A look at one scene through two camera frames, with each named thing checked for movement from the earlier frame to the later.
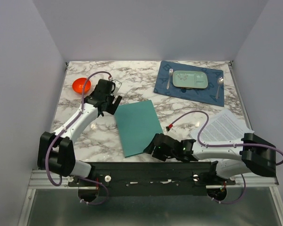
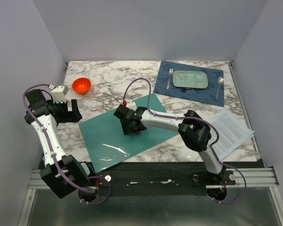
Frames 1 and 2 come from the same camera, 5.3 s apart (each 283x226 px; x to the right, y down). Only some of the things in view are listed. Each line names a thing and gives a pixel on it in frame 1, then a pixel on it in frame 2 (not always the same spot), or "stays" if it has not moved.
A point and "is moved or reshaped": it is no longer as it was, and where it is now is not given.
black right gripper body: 168,153 to 129,128
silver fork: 170,72 stays
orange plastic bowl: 78,84 stays
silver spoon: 220,81 stays
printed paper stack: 222,126 stays
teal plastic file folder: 139,126 is moved or reshaped
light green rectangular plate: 192,79 stays
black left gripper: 112,108 to 74,116
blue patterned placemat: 207,95 stays
